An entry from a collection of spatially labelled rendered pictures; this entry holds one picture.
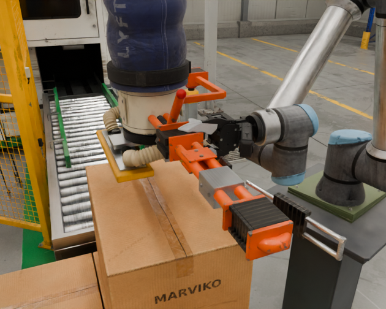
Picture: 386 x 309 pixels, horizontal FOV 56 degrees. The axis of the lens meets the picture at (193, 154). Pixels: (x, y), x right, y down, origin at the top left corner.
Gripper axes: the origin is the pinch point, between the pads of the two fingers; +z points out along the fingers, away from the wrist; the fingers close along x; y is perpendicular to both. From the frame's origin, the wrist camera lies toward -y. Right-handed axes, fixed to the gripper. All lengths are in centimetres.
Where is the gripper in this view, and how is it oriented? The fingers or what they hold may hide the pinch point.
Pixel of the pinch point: (184, 144)
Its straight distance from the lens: 83.7
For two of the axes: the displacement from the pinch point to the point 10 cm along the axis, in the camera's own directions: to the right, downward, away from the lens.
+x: -0.1, -9.0, -4.4
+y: -3.8, -4.1, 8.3
